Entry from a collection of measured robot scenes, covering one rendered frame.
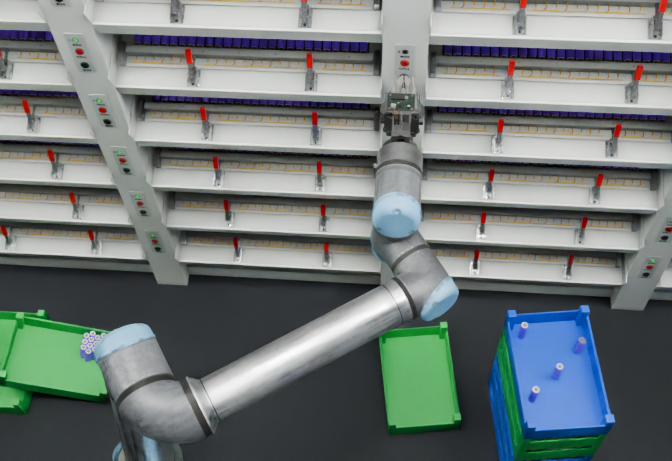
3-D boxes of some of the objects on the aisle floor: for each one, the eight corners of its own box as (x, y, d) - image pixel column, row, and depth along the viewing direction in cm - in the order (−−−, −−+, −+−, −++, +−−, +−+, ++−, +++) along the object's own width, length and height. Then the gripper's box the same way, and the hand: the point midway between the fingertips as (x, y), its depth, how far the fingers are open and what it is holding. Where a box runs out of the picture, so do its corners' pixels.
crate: (27, 415, 265) (18, 405, 258) (-40, 410, 266) (-51, 400, 260) (52, 321, 281) (45, 309, 274) (-11, 317, 282) (-20, 306, 276)
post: (187, 285, 286) (-26, -295, 134) (157, 283, 287) (-88, -295, 135) (197, 231, 297) (11, -363, 145) (169, 229, 297) (-46, -363, 146)
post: (410, 297, 281) (451, -291, 129) (380, 296, 281) (385, -292, 130) (413, 242, 292) (453, -362, 140) (383, 240, 292) (392, -362, 141)
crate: (119, 340, 277) (121, 329, 270) (104, 403, 266) (106, 394, 259) (18, 322, 271) (17, 311, 265) (-1, 386, 260) (-3, 376, 254)
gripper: (423, 138, 177) (426, 56, 188) (377, 136, 177) (383, 55, 189) (422, 164, 184) (425, 84, 195) (377, 162, 185) (382, 82, 196)
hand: (403, 83), depth 194 cm, fingers closed
